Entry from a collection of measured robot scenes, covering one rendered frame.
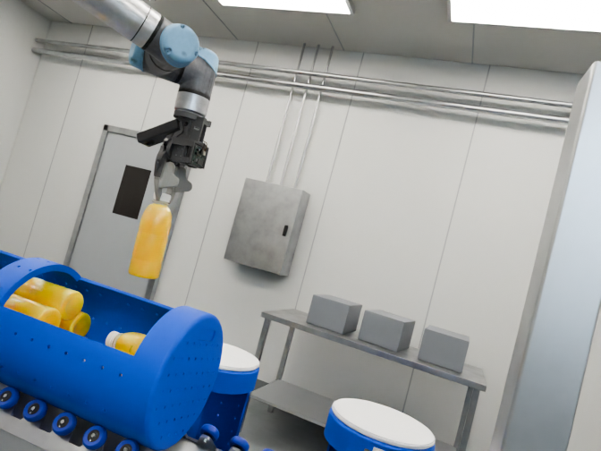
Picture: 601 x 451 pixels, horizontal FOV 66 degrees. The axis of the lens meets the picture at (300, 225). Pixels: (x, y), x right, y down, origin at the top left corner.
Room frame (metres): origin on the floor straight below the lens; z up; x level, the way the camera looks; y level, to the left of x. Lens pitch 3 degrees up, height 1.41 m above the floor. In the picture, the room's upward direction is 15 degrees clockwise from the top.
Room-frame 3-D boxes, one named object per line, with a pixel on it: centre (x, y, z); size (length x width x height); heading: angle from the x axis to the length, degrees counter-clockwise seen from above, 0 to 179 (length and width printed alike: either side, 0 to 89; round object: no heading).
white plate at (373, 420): (1.26, -0.35, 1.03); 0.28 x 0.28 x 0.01
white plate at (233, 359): (1.49, 0.15, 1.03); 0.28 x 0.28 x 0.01
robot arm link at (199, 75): (1.07, 0.32, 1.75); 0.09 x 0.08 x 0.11; 123
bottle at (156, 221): (1.09, 0.33, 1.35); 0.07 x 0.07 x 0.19
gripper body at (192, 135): (1.08, 0.31, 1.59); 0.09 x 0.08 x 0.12; 73
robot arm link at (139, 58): (1.01, 0.40, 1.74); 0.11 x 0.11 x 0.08; 33
